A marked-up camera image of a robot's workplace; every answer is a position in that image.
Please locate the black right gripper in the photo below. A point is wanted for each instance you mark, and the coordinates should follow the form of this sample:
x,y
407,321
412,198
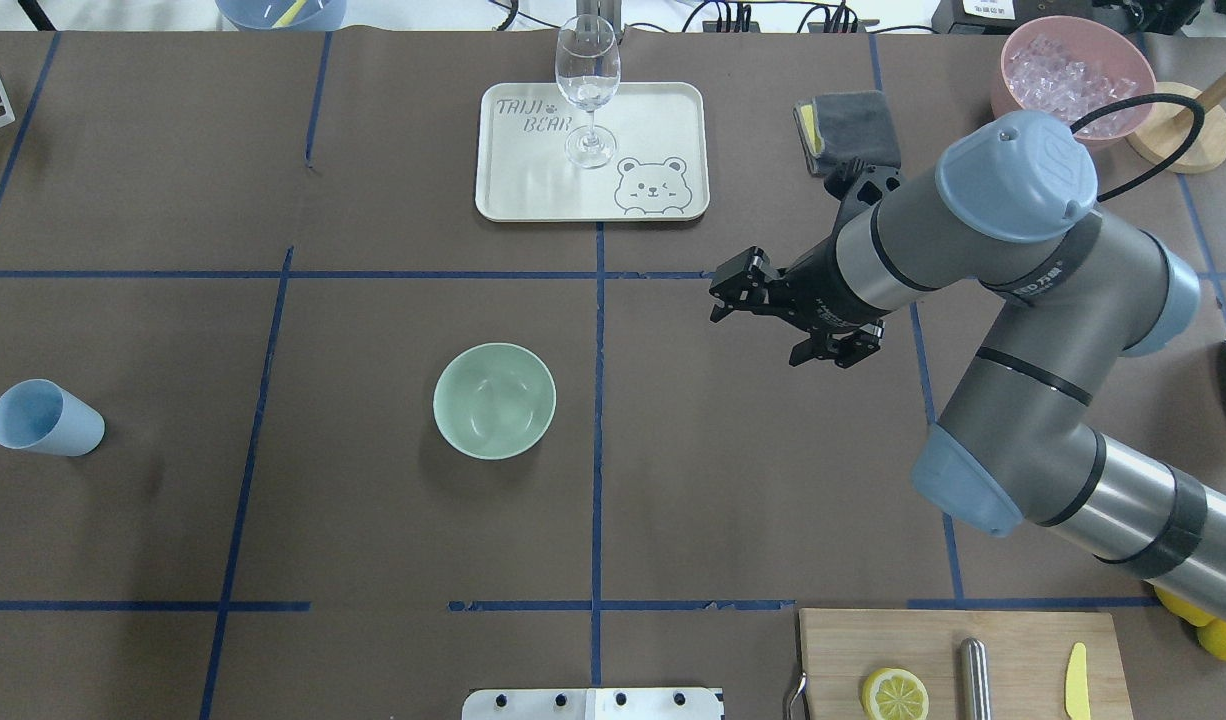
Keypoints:
x,y
821,291

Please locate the green ceramic bowl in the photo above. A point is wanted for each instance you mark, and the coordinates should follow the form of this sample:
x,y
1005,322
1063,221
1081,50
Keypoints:
x,y
494,401

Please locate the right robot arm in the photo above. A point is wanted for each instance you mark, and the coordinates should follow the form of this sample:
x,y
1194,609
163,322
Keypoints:
x,y
1014,207

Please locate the pink bowl of ice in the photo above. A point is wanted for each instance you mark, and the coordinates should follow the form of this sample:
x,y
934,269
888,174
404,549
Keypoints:
x,y
1067,67

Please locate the blue plastic bowl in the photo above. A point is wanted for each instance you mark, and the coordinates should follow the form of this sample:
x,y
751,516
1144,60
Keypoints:
x,y
284,16

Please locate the grey folded cloth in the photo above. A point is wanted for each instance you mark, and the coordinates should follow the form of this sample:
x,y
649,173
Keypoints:
x,y
835,128

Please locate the cream bear print tray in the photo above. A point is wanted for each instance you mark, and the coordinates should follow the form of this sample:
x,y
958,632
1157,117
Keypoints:
x,y
660,171

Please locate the clear wine glass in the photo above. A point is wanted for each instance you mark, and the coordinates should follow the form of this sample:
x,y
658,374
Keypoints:
x,y
587,70

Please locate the half lemon slice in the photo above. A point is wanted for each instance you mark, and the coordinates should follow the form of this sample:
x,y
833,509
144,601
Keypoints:
x,y
894,693

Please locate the wooden cup stand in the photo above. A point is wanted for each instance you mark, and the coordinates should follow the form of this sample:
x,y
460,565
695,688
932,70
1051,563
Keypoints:
x,y
1161,138

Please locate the yellow plastic knife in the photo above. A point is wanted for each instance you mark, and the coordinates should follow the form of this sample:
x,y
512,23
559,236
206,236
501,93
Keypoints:
x,y
1076,683

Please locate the yellow lemon back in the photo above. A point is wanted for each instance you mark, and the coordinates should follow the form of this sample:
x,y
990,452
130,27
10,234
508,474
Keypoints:
x,y
1184,610

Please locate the light blue plastic cup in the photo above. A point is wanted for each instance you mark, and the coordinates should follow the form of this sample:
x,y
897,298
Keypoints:
x,y
39,416

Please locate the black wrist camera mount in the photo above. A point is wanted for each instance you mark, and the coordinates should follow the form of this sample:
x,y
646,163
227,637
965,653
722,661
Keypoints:
x,y
859,186

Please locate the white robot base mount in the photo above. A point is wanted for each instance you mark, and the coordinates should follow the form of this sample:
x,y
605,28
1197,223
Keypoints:
x,y
595,703

